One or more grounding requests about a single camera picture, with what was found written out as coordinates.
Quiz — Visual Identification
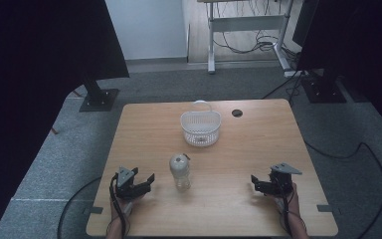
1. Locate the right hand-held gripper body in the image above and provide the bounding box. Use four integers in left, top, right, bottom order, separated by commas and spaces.
254, 161, 303, 199

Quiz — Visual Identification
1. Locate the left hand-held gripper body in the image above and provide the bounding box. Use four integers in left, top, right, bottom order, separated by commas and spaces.
114, 165, 152, 201

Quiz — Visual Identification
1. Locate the clear plastic bottle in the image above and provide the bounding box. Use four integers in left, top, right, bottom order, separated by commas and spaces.
168, 151, 192, 191

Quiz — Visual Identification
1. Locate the white plastic basket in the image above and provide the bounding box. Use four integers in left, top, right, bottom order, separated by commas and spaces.
179, 100, 223, 148

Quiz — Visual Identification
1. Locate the person's left hand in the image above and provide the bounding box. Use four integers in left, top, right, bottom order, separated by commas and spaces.
109, 194, 144, 223

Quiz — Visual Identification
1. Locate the person's right hand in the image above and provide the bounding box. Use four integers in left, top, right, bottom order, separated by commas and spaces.
270, 182, 302, 222

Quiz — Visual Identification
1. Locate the white power strip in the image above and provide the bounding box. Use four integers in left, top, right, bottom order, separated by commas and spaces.
283, 69, 309, 79

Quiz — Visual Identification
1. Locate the black curtain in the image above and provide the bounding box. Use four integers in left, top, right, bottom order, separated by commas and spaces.
295, 0, 382, 141
0, 0, 130, 239

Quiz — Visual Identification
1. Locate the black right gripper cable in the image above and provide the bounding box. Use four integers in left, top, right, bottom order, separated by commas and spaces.
276, 180, 296, 238

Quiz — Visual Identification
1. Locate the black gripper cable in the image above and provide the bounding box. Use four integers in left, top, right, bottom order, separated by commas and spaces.
276, 180, 296, 238
108, 173, 129, 239

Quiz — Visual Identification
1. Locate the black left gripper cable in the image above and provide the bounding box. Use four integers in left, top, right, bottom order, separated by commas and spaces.
108, 173, 129, 239

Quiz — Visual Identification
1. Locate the black floor cable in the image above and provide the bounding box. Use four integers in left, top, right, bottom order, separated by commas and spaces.
57, 176, 102, 239
303, 140, 382, 239
261, 70, 307, 107

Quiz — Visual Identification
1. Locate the black stand with base plate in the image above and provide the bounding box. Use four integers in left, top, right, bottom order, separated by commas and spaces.
299, 69, 348, 105
79, 73, 120, 114

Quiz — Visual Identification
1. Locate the bundle of black cables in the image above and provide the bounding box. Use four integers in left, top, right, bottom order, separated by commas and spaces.
212, 0, 300, 56

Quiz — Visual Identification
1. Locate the white desk frame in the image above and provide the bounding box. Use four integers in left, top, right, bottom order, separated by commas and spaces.
197, 0, 295, 75

